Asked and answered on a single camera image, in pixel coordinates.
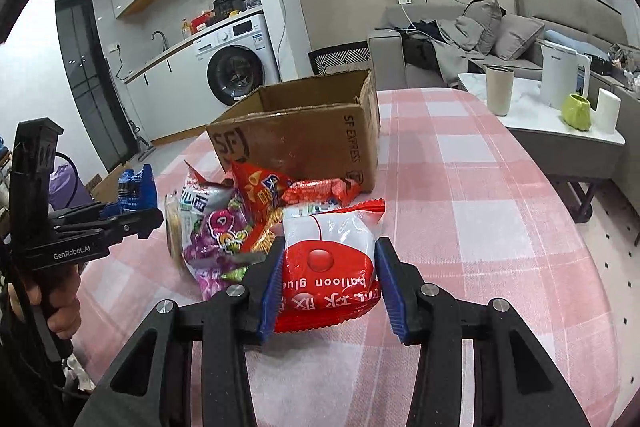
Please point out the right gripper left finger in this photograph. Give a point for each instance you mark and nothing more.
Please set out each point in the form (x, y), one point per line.
(242, 315)

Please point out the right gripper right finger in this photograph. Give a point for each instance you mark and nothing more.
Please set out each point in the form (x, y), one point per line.
(423, 314)

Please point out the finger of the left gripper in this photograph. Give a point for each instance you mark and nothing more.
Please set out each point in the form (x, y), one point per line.
(136, 192)

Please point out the purple candy bag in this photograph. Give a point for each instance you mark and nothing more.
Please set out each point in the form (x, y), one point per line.
(215, 258)

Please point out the red white balloon glue bag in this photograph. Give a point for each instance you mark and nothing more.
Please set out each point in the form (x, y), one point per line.
(328, 271)

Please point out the red cone chips bag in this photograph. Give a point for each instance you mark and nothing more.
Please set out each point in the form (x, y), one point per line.
(261, 190)

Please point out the red black snack pack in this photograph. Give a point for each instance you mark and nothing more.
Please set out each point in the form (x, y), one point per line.
(327, 191)

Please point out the person's left hand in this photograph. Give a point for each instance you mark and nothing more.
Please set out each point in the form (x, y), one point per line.
(65, 319)

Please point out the cardboard box on floor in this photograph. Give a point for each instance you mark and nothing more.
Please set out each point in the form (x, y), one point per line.
(106, 189)

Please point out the purple plastic bag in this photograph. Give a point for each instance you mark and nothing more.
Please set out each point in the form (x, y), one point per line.
(65, 191)

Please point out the white kitchen counter cabinets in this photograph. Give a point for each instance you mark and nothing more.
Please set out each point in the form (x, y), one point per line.
(174, 95)

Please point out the pink plaid tablecloth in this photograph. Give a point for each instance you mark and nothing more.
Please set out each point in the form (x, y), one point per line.
(469, 208)

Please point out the black glass door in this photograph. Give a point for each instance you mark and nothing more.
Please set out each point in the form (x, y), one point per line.
(91, 83)

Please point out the white washing machine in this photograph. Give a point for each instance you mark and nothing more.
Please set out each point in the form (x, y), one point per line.
(237, 58)

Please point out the brown cardboard SF box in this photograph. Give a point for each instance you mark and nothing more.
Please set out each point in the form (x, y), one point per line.
(320, 127)

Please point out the white marble coffee table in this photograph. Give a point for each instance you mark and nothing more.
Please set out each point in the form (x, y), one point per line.
(560, 131)

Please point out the beige tumbler cup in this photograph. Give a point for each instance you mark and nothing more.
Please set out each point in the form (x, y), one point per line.
(499, 86)

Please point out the green ceramic mug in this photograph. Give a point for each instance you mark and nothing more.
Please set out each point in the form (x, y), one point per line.
(576, 112)

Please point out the black patterned chair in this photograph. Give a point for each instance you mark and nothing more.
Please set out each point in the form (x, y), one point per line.
(341, 58)

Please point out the dark clothes on sofa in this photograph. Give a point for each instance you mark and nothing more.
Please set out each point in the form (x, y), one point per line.
(443, 46)

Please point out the white paper roll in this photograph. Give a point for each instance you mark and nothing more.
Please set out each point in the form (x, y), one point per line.
(607, 111)

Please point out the white electric kettle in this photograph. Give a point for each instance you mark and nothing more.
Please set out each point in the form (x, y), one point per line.
(564, 72)

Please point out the grey cushion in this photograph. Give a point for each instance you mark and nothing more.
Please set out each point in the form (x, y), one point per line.
(488, 14)
(516, 34)

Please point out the grey sofa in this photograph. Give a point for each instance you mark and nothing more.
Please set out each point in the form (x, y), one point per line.
(404, 60)

